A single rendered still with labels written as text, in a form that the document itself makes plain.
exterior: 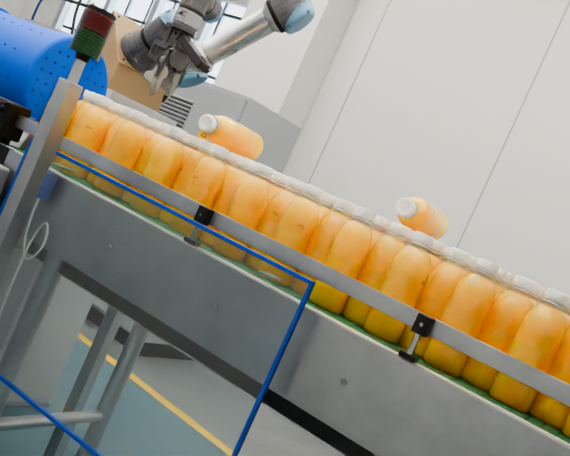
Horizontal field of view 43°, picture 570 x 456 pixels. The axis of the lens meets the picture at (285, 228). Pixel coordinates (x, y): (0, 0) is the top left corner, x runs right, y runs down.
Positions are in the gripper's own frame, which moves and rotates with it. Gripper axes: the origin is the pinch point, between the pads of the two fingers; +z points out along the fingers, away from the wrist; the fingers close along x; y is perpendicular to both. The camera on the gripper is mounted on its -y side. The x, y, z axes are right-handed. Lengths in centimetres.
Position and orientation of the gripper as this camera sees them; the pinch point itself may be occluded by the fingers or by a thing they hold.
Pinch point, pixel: (160, 95)
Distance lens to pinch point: 205.5
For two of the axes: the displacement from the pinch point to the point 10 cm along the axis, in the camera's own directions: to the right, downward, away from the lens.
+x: -4.6, -1.6, -8.7
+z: -4.1, 9.1, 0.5
